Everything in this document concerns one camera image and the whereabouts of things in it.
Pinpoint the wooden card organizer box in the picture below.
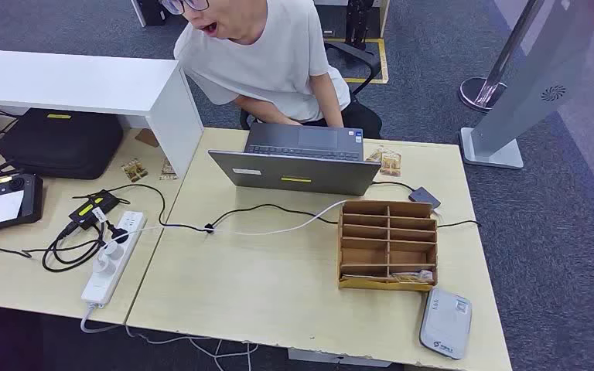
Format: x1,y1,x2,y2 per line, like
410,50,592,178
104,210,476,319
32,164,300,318
336,199,439,293

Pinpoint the person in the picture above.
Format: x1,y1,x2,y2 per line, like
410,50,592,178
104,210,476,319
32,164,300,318
159,0,383,140

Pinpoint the grey laptop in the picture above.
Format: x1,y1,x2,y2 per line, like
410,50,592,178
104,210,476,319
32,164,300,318
207,121,383,198

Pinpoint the small grey hub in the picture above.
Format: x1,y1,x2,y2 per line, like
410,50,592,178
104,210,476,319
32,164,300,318
408,186,442,210

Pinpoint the black office chair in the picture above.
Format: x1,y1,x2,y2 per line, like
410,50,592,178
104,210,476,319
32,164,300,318
239,40,383,130

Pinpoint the yellow floor tape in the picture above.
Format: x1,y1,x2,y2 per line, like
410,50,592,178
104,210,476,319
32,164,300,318
323,38,389,85

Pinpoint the brown cardboard tag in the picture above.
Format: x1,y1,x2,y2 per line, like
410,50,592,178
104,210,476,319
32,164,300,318
134,128,161,148

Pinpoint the black equipment stand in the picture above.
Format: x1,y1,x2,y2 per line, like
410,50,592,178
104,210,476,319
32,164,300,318
344,0,375,51

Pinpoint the black plug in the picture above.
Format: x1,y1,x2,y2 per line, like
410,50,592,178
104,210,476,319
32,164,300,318
106,221,130,244

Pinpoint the black power adapter yellow label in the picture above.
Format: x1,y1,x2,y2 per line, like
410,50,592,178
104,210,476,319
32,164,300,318
67,189,121,230

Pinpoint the white power strip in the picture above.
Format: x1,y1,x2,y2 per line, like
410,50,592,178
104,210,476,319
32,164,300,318
80,210,148,308

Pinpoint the black computer tower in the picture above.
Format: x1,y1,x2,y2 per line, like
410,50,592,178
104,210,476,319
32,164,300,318
130,0,170,28

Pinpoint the black carrying case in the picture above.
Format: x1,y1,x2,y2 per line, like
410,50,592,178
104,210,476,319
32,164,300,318
0,107,125,181

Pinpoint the white desk shelf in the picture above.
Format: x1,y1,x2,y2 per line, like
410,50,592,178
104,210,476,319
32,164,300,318
0,48,205,179

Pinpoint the grey kiosk stand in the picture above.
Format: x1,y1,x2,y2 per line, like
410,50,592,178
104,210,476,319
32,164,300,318
458,0,594,170

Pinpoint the black remote controller with screen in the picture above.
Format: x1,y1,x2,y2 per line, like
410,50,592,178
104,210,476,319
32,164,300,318
0,163,44,237

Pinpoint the long black cable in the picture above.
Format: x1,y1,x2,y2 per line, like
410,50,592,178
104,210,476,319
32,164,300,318
71,183,340,234

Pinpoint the black hub cable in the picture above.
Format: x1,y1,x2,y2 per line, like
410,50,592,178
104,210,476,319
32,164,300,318
370,180,417,193

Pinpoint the short black cable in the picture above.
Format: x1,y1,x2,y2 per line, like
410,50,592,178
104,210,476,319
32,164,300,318
436,220,483,230

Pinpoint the white table support bracket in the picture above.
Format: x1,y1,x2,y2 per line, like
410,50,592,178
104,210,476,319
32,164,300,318
287,349,393,369

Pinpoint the silver stanchion post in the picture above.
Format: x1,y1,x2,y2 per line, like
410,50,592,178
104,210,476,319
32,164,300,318
458,0,544,114

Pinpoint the white power strip cable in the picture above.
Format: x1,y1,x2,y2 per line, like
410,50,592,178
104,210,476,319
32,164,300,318
79,303,260,371

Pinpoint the coiled black adapter cable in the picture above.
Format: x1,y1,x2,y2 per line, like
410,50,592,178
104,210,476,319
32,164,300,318
22,220,108,274

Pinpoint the black controller cable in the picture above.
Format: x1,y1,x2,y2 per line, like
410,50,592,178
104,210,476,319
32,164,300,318
0,230,34,260

